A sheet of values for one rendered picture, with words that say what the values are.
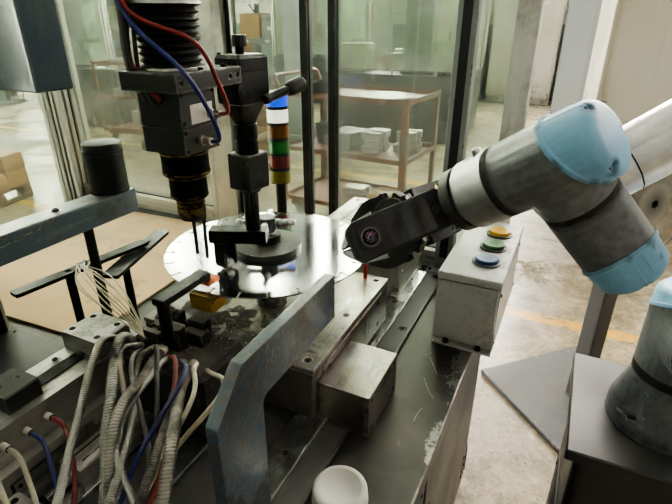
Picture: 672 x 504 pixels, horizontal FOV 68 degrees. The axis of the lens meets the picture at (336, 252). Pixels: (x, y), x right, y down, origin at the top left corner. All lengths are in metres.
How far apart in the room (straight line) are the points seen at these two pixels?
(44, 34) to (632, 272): 0.65
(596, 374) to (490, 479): 0.86
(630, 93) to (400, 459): 3.21
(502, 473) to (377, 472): 1.09
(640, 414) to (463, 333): 0.29
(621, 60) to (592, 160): 3.20
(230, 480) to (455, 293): 0.51
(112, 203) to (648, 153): 0.72
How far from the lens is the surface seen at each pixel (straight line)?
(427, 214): 0.55
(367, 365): 0.77
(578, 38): 5.11
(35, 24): 0.66
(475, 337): 0.92
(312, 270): 0.74
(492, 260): 0.91
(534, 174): 0.48
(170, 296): 0.65
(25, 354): 0.91
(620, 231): 0.52
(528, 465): 1.83
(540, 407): 2.01
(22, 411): 0.74
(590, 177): 0.48
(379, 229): 0.53
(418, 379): 0.86
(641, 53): 3.68
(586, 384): 0.94
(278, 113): 1.05
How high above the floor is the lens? 1.29
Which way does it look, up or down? 25 degrees down
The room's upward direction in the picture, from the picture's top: straight up
